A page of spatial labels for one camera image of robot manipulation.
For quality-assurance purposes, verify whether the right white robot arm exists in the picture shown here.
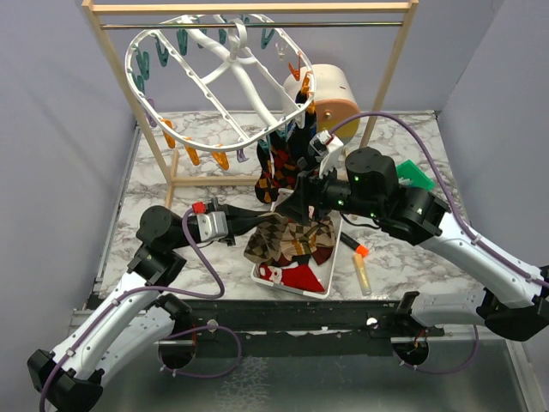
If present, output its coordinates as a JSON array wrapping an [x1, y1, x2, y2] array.
[[275, 148, 548, 342]]

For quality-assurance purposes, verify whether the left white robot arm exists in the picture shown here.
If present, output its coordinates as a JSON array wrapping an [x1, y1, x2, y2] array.
[[27, 201, 273, 411]]

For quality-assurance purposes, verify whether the yellow translucent tube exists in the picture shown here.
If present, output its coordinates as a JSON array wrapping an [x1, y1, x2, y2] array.
[[353, 253, 371, 296]]

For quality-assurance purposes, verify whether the beige brown argyle sock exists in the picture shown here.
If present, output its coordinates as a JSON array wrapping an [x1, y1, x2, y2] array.
[[244, 214, 336, 266]]

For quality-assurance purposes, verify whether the black sock with label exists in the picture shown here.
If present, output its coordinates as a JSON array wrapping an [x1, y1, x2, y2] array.
[[287, 102, 326, 172]]

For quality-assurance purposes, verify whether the black metal base rail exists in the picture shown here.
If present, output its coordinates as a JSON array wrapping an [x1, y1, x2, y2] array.
[[85, 295, 445, 357]]

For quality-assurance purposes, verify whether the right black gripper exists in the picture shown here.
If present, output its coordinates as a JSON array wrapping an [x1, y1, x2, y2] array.
[[274, 159, 382, 226]]

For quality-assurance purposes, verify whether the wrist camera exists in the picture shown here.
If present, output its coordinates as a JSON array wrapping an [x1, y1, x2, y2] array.
[[310, 130, 344, 178], [196, 211, 229, 243]]

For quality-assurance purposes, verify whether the black orange marker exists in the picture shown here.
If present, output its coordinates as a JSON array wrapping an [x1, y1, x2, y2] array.
[[340, 232, 370, 258]]

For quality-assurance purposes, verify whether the cream cylindrical toy drum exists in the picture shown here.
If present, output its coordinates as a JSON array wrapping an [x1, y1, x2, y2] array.
[[283, 64, 360, 145]]

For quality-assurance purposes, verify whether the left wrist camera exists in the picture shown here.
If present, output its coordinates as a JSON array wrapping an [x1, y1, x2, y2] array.
[[196, 211, 229, 243]]

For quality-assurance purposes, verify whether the red santa sock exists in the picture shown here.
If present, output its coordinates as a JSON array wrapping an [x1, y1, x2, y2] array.
[[258, 264, 325, 293]]

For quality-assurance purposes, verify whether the wooden clothes rack frame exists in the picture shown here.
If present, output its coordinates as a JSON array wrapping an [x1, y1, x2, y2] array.
[[81, 1, 419, 208]]

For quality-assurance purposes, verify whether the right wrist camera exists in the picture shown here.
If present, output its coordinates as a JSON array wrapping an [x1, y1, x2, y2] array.
[[310, 130, 344, 178]]

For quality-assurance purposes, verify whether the white perforated plastic basket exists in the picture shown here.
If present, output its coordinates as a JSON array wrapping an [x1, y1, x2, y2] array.
[[244, 189, 341, 299]]

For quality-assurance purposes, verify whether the green plastic bin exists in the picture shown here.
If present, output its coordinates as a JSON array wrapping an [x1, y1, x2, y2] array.
[[396, 160, 436, 191]]

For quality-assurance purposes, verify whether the black red yellow argyle sock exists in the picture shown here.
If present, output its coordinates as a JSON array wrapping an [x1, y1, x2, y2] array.
[[255, 131, 283, 204]]

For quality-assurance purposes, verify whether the white oval clip hanger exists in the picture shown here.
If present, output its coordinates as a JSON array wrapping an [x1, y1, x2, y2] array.
[[124, 14, 317, 154]]

